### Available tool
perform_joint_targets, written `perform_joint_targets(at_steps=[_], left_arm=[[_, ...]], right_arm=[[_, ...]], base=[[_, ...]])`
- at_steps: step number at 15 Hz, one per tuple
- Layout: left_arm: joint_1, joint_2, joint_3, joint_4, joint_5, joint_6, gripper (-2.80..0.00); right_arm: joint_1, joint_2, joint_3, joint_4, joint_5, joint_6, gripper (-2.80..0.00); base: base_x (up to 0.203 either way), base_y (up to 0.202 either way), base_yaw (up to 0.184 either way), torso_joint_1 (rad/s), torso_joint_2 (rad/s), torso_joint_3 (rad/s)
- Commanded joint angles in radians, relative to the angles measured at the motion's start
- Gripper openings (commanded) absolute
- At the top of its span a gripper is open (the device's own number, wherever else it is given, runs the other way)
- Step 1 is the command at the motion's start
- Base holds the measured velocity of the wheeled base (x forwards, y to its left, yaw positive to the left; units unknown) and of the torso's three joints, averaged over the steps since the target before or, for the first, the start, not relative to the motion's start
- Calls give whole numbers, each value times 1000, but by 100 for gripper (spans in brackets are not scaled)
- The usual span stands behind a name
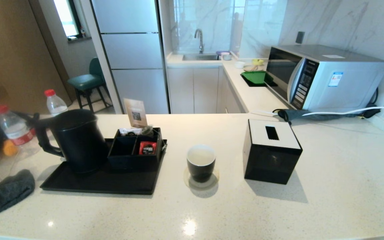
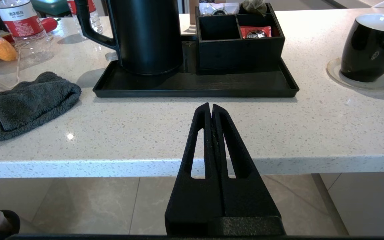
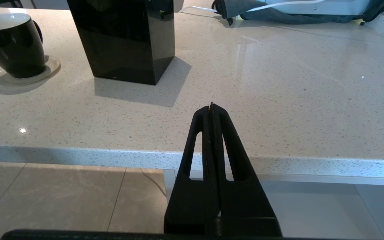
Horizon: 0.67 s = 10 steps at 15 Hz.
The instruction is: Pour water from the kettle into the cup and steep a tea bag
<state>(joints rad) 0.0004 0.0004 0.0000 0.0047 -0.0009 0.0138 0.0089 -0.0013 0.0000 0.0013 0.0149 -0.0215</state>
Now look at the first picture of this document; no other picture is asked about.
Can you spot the black compartment organizer box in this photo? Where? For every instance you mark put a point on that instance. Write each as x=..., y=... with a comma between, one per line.
x=135, y=162

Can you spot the black serving tray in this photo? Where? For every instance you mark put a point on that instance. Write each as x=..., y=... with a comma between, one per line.
x=112, y=182

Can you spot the black electric kettle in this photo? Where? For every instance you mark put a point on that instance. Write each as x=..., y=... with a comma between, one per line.
x=78, y=140

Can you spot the white base cabinet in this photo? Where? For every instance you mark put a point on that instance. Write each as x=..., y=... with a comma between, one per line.
x=195, y=90

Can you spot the black cup white inside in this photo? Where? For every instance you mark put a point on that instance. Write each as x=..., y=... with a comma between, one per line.
x=201, y=170

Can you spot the red Nescafe sachet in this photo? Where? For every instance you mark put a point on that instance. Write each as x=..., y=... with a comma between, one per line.
x=147, y=148

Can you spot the brown QR code card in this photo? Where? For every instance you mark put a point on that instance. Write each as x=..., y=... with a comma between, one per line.
x=135, y=111

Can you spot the clear glass coaster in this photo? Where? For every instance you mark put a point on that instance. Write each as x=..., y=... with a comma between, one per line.
x=188, y=182

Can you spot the steel kitchen sink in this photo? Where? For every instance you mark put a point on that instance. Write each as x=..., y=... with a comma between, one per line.
x=200, y=57

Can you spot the small white purple cup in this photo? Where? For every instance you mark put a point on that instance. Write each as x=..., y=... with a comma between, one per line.
x=226, y=56

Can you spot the small white bowl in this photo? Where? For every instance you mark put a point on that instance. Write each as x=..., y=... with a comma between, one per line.
x=239, y=64

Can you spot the green cutting board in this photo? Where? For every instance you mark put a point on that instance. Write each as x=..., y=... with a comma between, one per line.
x=255, y=76

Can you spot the chrome kitchen faucet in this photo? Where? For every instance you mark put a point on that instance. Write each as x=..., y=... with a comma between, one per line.
x=201, y=42

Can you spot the small beige dish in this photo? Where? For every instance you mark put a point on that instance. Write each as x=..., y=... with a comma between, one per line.
x=250, y=67

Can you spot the black tissue box white lid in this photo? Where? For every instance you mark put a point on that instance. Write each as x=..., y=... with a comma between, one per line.
x=272, y=161

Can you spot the green upholstered chair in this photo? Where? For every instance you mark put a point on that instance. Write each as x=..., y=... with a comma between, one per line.
x=85, y=81

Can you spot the small red-capped water bottle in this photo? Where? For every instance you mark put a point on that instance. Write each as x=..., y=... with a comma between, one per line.
x=55, y=106

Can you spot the silver microwave oven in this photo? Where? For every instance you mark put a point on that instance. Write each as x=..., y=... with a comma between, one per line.
x=348, y=83

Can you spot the bright window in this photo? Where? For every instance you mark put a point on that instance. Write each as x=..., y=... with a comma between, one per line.
x=66, y=18

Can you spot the large red-capped water bottle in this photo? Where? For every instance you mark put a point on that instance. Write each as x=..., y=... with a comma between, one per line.
x=14, y=128

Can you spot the small orange object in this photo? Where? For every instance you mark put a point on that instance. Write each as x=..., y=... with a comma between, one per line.
x=10, y=148

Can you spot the brown wooden door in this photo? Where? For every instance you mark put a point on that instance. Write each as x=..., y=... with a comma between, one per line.
x=15, y=50

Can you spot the dark grey cloth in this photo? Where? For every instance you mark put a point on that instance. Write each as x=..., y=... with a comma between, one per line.
x=5, y=193

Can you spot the dark wall socket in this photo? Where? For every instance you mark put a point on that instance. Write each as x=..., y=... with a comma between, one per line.
x=300, y=37

